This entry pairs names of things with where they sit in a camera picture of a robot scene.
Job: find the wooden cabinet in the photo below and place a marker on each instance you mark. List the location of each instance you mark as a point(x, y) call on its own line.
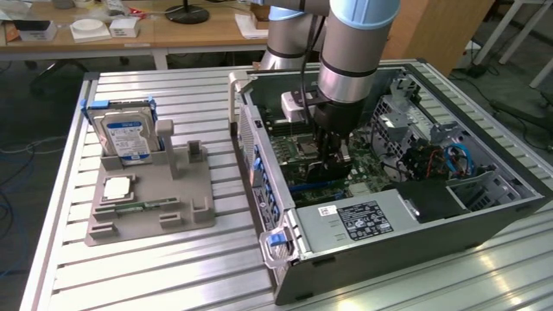
point(432, 32)

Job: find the black floor stand leg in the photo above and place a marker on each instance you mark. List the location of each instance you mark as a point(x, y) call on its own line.
point(522, 110)

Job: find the grey power supply unit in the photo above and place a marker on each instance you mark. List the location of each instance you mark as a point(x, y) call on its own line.
point(324, 233)

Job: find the silver chipset heat sink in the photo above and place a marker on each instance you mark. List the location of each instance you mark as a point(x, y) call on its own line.
point(360, 189)

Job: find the white cardboard box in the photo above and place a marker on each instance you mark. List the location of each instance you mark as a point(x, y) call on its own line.
point(251, 27)

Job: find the RAM slot white clips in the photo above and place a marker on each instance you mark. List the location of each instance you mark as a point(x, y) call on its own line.
point(293, 166)

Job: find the CPU socket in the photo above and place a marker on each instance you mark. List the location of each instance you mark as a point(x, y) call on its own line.
point(304, 145)

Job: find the perforated metal drive cage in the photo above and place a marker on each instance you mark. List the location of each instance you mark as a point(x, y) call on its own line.
point(397, 113)

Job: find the low-profile GPU card black fan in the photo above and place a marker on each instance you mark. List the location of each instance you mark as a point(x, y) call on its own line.
point(328, 175)

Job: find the white box black top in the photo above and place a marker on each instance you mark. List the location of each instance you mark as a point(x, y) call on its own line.
point(36, 34)

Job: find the white square dish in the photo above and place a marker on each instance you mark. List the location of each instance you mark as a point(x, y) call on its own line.
point(91, 32)

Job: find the small white box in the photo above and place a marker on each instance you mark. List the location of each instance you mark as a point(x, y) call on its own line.
point(125, 29)

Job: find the grey parts rack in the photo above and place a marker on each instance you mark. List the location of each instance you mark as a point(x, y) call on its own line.
point(143, 226)

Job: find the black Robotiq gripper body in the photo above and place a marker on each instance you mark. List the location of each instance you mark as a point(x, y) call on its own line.
point(338, 116)

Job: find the black lamp base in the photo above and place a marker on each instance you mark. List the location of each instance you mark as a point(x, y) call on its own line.
point(188, 15)

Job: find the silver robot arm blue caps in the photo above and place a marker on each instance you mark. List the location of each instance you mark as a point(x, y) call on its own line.
point(349, 48)

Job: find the green RAM stick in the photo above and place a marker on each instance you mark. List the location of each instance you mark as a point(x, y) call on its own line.
point(147, 204)

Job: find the wooden desk white frame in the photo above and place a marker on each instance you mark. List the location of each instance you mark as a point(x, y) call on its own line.
point(195, 35)

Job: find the long blue expansion slot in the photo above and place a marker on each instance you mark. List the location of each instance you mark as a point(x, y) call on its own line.
point(302, 188)

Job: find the grey cup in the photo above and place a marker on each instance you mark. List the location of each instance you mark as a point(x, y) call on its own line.
point(64, 4)

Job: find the green motherboard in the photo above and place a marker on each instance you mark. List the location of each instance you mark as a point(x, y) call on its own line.
point(366, 175)

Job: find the black chair base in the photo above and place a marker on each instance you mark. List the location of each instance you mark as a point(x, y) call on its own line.
point(56, 73)

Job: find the black open PC case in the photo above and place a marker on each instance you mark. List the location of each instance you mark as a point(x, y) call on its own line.
point(388, 275)

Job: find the white table frame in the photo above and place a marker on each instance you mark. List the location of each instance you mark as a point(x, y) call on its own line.
point(492, 37)

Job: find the grey card retention bracket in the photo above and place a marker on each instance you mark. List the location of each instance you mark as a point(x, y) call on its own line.
point(233, 97)

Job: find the hard disk with blue caddy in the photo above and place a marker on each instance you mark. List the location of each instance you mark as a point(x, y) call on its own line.
point(125, 139)

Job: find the silver CPU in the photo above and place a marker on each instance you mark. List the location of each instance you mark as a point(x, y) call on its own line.
point(117, 188)

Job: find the black power brick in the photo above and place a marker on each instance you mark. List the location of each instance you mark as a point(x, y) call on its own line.
point(477, 70)

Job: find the short blue expansion slot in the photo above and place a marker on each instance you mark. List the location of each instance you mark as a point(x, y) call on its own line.
point(337, 194)

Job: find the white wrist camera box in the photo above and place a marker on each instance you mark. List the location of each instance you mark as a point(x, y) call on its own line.
point(296, 108)

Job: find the blue release latch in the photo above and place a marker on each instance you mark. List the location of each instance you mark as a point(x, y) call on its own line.
point(276, 241)

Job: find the grey metal disk bay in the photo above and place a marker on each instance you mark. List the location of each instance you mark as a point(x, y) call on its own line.
point(485, 191)

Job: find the black air shroud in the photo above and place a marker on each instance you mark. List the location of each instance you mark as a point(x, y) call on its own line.
point(429, 201)

